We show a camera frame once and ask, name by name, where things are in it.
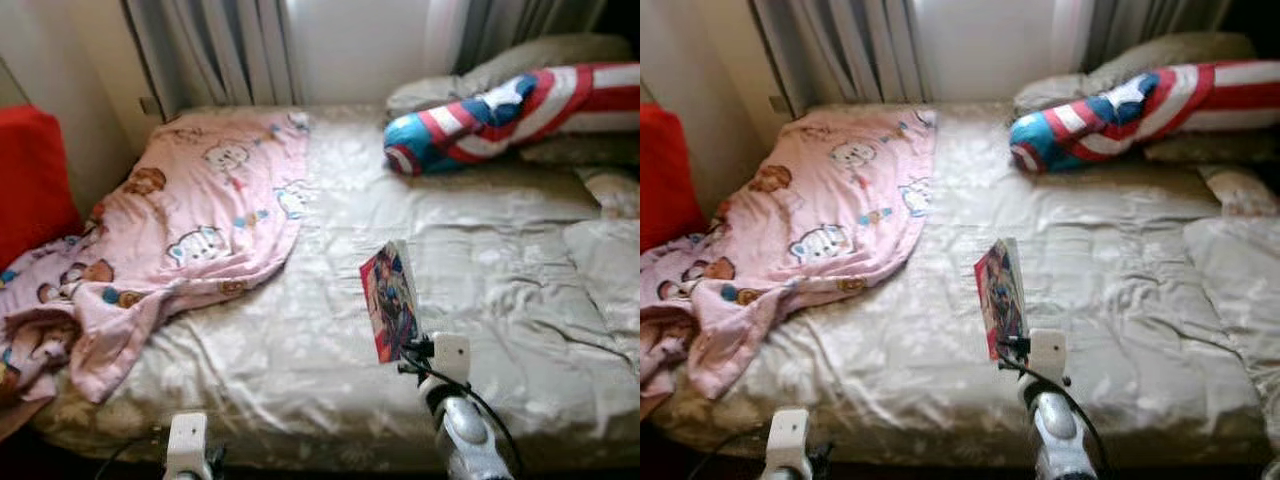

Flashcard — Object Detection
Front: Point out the anime cover comic book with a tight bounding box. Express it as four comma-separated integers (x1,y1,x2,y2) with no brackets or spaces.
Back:
360,240,426,364
975,237,1031,361

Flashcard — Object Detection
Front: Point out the large beige floral pillow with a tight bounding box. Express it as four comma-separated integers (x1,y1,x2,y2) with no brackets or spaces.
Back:
565,218,640,361
1183,215,1280,451

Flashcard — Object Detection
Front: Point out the bed with beige floral sheet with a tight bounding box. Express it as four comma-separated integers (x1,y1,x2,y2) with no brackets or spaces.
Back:
30,100,640,471
660,100,1280,466

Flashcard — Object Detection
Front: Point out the pink cartoon print blanket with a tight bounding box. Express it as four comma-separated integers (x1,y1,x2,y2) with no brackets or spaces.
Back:
640,108,939,401
0,110,311,406

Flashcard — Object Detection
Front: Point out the small beige floral pillow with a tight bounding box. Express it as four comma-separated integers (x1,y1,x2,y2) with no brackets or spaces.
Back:
1200,165,1280,218
575,165,640,219

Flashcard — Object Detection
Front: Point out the pale grey pillow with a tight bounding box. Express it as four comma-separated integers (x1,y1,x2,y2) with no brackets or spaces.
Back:
385,75,471,116
1013,73,1096,113

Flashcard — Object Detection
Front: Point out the flat beige floral pillow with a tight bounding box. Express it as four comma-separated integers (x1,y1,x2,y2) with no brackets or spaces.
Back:
520,135,640,166
1145,135,1280,164

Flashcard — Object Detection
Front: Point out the red white blue bolster pillow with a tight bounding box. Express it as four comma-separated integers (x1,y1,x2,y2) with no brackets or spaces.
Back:
384,62,640,178
1010,60,1280,174

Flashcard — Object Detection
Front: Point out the red folded mattress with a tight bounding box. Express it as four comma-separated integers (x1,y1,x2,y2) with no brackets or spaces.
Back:
0,105,83,271
640,102,709,251

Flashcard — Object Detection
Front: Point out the grey curtain panel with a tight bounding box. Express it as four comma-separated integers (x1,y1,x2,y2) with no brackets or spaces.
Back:
750,0,926,113
122,0,301,116
1085,0,1231,71
455,0,606,76

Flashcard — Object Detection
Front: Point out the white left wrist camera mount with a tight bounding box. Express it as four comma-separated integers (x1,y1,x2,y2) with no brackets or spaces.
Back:
765,408,811,480
165,412,209,480

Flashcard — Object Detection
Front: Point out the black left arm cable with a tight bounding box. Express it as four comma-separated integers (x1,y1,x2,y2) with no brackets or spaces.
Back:
690,428,769,480
95,430,169,480

